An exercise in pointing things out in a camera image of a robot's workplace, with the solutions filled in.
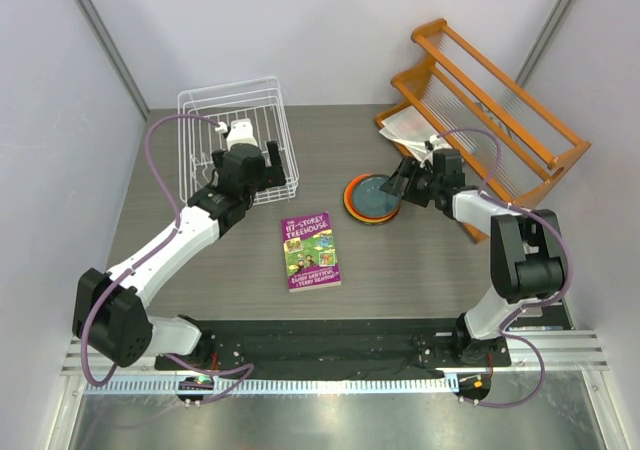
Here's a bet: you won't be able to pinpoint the red floral plate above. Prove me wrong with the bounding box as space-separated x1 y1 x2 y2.
342 182 401 226

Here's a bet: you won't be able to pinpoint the aluminium rail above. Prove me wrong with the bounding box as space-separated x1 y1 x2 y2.
61 330 609 376

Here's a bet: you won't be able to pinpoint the white wire dish rack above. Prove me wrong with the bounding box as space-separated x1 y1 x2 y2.
177 76 299 205

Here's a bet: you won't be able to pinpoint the orange plate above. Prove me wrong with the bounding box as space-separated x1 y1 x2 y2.
344 173 402 220

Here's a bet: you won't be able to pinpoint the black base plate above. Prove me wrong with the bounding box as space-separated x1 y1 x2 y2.
92 304 574 381

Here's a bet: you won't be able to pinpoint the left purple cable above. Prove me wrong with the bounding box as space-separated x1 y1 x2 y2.
80 114 257 429

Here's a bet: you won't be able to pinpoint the perforated metal strip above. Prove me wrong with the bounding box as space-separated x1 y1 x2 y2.
84 374 459 396

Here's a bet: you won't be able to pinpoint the white paper packet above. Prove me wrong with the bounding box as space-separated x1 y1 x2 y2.
379 106 439 163

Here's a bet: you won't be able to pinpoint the orange wooden rack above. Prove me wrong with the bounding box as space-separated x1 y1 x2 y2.
374 17 592 244

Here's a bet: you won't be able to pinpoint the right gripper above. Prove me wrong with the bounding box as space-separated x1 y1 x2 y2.
381 155 442 208

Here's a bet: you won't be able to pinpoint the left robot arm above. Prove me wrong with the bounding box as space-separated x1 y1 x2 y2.
72 141 286 369

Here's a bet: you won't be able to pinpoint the dark plate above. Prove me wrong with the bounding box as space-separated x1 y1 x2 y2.
351 174 400 218

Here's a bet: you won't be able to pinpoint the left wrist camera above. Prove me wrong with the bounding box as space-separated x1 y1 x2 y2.
214 118 259 150

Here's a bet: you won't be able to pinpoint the lime green plate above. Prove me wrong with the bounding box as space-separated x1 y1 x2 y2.
343 182 402 224

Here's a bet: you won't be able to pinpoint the purple treehouse book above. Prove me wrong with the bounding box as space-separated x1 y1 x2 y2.
281 212 342 293

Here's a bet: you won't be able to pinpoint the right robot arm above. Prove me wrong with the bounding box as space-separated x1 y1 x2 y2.
381 149 572 366

